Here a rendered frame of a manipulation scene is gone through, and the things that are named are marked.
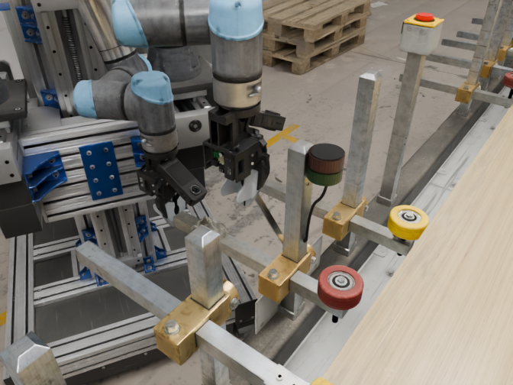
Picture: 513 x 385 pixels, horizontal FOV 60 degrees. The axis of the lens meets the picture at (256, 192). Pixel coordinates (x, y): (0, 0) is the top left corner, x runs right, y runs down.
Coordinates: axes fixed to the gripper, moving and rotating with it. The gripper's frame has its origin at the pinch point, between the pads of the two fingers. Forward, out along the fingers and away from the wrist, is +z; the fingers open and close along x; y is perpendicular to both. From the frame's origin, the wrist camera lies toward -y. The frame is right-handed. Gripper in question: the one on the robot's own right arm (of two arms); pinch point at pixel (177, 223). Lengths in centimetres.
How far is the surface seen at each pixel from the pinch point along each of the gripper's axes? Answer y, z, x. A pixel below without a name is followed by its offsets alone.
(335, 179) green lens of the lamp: -37.4, -26.3, -2.8
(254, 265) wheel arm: -24.0, -1.9, 1.5
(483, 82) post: -30, 7, -152
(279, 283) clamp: -32.0, -4.4, 4.4
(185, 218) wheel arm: -3.3, -3.4, 0.2
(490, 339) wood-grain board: -67, -7, -4
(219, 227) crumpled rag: -12.0, -3.9, -1.6
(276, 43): 171, 61, -286
